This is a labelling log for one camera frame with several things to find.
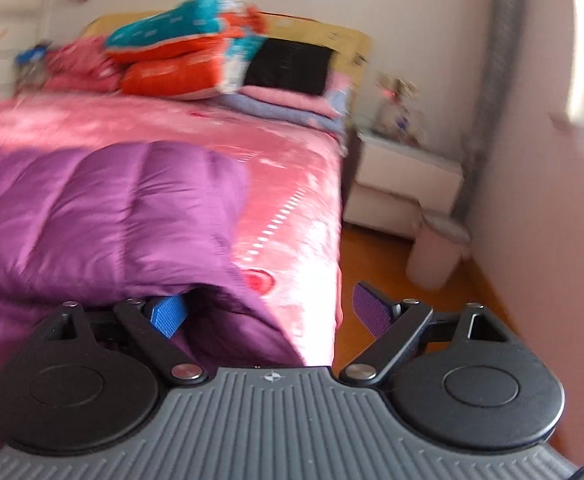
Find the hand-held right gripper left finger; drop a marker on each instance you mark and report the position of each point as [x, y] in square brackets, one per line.
[169, 316]

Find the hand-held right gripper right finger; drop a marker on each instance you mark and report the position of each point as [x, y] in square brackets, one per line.
[372, 307]

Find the purple down jacket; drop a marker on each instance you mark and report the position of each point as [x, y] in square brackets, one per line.
[97, 210]

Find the pink waste bin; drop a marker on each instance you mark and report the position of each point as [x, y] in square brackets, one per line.
[432, 255]

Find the white nightstand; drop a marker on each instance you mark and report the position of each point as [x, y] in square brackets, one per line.
[397, 175]

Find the bed with pink cover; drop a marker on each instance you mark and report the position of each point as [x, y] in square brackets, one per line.
[172, 120]

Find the lilac floral folded blanket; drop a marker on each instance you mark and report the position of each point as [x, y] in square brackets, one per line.
[297, 115]

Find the black cloth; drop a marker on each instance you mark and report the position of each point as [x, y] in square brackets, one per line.
[287, 65]

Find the pink heart print folded blanket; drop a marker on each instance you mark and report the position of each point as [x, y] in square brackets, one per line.
[82, 65]

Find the teal and orange folded quilt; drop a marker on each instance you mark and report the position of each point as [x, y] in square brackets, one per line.
[172, 25]

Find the blue box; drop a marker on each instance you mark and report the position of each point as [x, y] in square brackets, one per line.
[32, 54]

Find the grey checked curtain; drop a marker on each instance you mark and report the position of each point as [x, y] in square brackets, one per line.
[507, 35]

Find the photo frame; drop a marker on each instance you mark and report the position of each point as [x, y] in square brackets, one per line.
[397, 120]

